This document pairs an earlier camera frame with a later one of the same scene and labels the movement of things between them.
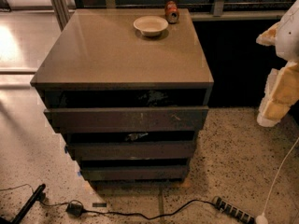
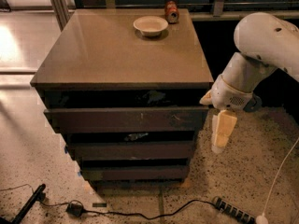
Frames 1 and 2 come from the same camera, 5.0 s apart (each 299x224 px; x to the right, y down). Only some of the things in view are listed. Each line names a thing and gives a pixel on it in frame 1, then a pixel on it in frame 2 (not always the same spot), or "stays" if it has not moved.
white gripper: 289,35 -> 228,96
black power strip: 226,207 stays
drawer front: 135,173 stays
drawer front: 128,119 stays
